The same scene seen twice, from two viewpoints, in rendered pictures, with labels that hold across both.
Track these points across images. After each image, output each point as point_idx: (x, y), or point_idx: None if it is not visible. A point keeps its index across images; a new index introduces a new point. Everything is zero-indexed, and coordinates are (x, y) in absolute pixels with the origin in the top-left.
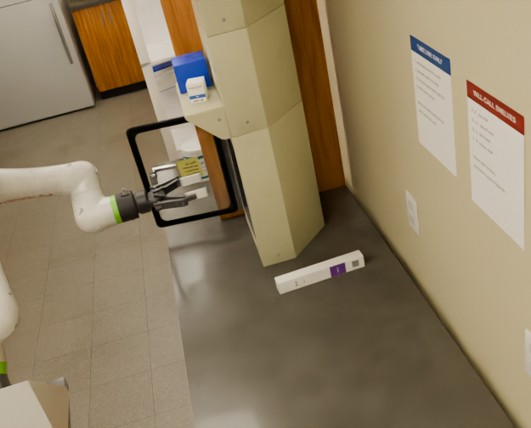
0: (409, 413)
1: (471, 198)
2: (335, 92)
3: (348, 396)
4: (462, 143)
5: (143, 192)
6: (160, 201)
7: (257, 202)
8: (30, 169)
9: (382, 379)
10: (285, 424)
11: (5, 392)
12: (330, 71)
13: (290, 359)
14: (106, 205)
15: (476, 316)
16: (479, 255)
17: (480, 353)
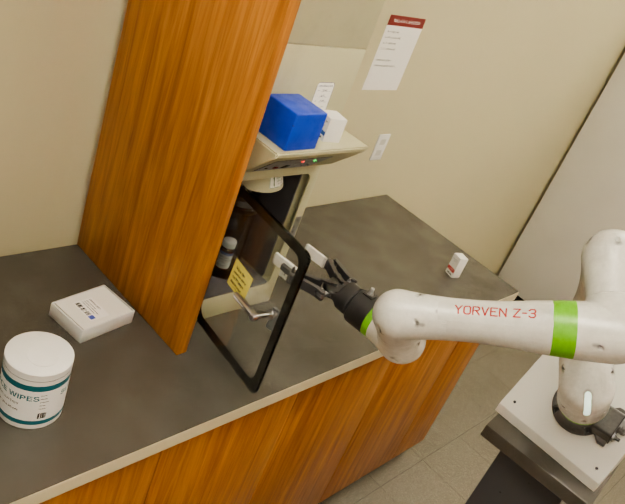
0: (375, 229)
1: (360, 89)
2: (80, 129)
3: (380, 250)
4: (367, 57)
5: (354, 283)
6: (349, 276)
7: (289, 226)
8: (482, 301)
9: (358, 236)
10: (419, 276)
11: None
12: (75, 103)
13: (369, 276)
14: None
15: (327, 172)
16: (352, 123)
17: (320, 196)
